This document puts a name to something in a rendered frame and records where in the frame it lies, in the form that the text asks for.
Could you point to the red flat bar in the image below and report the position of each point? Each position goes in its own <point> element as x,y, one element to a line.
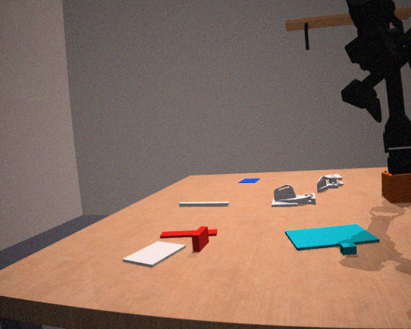
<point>185,233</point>

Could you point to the blue rectangular block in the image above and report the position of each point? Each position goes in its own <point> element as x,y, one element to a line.
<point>250,180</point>

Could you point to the small teal block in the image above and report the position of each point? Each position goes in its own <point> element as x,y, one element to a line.
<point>348,248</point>

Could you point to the grey flat bar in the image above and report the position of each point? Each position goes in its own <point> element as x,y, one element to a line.
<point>202,204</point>

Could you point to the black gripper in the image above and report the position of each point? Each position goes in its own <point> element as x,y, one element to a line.
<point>361,93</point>

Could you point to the teal flat plate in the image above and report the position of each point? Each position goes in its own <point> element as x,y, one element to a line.
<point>330,236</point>

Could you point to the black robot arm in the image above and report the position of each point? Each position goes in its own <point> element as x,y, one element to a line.
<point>370,17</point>

